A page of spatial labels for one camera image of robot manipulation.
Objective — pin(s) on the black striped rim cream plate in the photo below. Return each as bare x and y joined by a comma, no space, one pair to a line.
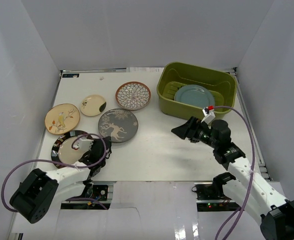
62,152

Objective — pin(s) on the cream small insect plate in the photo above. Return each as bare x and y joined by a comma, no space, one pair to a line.
93,105

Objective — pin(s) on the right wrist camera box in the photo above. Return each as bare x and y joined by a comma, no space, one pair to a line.
209,114

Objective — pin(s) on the tan bird branch plate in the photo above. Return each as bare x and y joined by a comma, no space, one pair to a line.
62,118

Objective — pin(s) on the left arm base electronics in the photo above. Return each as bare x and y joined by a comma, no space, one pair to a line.
95,196

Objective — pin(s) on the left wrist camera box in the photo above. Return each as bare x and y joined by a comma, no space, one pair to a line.
82,143

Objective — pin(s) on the white petal pattern brown-rim plate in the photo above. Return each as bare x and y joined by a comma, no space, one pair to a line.
133,95

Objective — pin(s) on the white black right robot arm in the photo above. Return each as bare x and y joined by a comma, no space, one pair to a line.
272,211

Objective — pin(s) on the white printed paper sheet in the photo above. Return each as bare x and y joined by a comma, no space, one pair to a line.
145,69

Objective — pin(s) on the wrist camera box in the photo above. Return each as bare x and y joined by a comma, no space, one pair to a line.
82,143
209,114

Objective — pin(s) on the plain teal blue plate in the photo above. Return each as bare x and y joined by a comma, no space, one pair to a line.
194,95

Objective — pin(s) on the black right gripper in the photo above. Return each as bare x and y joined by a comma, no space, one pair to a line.
182,131

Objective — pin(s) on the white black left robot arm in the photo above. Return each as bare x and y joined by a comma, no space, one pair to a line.
35,194

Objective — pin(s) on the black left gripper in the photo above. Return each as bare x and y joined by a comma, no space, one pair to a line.
103,149

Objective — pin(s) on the olive green plastic bin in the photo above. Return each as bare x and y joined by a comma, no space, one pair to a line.
221,85

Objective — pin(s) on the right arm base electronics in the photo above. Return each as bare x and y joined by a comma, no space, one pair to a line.
207,200

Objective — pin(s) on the blue label sticker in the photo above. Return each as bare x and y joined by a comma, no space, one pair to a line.
70,75

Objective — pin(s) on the grey reindeer snowflake plate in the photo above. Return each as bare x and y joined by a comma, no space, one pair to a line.
119,124

